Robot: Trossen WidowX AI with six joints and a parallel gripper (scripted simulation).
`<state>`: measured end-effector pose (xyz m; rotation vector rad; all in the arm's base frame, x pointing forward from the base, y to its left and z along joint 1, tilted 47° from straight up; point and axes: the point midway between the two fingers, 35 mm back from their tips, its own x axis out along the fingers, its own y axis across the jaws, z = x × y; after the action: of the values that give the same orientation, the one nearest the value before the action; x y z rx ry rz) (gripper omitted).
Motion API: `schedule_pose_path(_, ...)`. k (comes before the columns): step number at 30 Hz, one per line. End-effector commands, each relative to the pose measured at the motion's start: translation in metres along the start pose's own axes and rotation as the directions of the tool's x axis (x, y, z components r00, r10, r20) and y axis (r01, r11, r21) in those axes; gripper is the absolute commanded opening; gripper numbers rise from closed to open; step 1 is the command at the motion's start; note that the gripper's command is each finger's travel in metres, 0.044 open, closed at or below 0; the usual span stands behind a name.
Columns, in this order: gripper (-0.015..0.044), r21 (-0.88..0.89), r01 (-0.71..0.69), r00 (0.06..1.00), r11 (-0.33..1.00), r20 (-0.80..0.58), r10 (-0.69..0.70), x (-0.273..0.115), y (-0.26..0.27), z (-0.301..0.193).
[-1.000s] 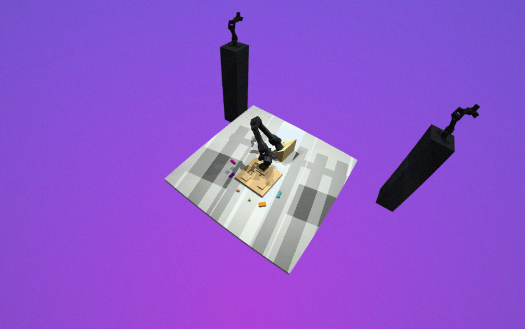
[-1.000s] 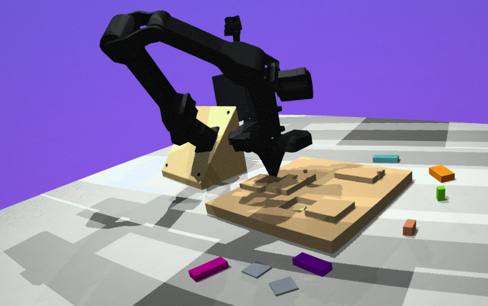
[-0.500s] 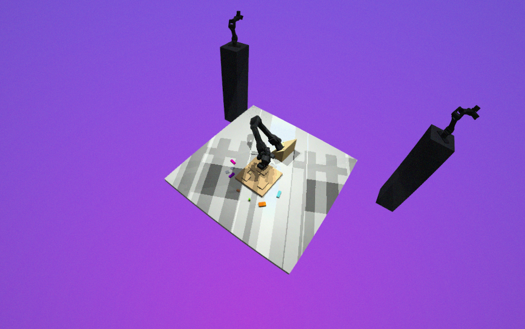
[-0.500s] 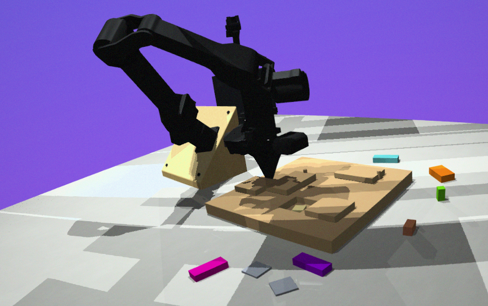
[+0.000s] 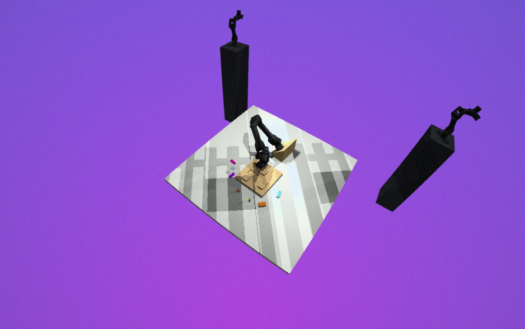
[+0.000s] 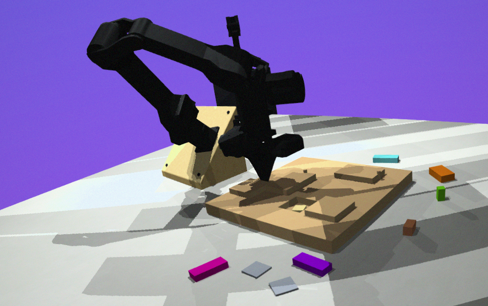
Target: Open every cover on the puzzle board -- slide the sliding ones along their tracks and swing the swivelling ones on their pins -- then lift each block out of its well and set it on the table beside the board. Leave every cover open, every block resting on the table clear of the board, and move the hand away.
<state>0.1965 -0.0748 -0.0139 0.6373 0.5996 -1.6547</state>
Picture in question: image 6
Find purple rectangular block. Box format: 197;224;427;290
292;252;332;277

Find green block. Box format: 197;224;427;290
436;186;445;201

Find magenta rectangular block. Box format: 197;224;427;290
188;257;229;282

